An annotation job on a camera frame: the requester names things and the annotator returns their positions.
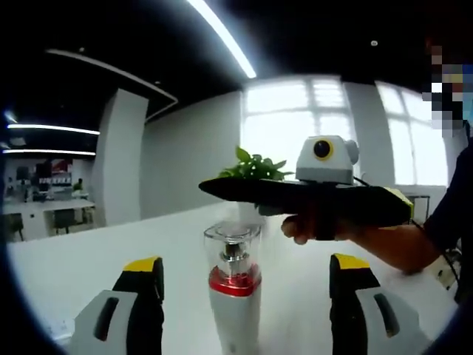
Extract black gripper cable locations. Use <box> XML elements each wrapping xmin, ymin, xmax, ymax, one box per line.
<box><xmin>408</xmin><ymin>217</ymin><xmax>465</xmax><ymax>297</ymax></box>

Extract long ceiling light strip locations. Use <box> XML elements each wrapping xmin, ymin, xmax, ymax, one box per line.
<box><xmin>186</xmin><ymin>0</ymin><xmax>258</xmax><ymax>79</ymax></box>

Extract thin ceiling light strip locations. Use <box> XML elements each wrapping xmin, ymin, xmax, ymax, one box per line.
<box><xmin>7</xmin><ymin>124</ymin><xmax>101</xmax><ymax>136</ymax></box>
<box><xmin>2</xmin><ymin>149</ymin><xmax>96</xmax><ymax>156</ymax></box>

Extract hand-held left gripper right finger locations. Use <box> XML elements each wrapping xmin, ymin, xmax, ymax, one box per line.
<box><xmin>328</xmin><ymin>252</ymin><xmax>432</xmax><ymax>355</ymax></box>

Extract white office workbenches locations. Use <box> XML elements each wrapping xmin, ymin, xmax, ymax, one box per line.
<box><xmin>1</xmin><ymin>197</ymin><xmax>97</xmax><ymax>241</ymax></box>

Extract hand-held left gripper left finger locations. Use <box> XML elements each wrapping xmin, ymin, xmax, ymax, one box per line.
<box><xmin>68</xmin><ymin>256</ymin><xmax>166</xmax><ymax>355</ymax></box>

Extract person's dark clothed torso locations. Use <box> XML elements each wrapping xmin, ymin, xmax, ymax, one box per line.
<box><xmin>423</xmin><ymin>118</ymin><xmax>473</xmax><ymax>304</ymax></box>

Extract red-collared white skincare bottle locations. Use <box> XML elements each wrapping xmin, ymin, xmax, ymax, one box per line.
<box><xmin>203</xmin><ymin>220</ymin><xmax>263</xmax><ymax>355</ymax></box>

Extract white square pillar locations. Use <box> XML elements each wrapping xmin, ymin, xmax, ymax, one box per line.
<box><xmin>92</xmin><ymin>87</ymin><xmax>149</xmax><ymax>226</ymax></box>

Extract potted green plant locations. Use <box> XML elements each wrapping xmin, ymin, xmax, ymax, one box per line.
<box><xmin>218</xmin><ymin>146</ymin><xmax>295</xmax><ymax>225</ymax></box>

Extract person's right hand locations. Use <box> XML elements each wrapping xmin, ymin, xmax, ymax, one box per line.
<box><xmin>280</xmin><ymin>214</ymin><xmax>375</xmax><ymax>246</ymax></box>

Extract bright window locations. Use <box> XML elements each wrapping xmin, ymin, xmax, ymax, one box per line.
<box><xmin>375</xmin><ymin>79</ymin><xmax>450</xmax><ymax>188</ymax></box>
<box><xmin>242</xmin><ymin>75</ymin><xmax>352</xmax><ymax>186</ymax></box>

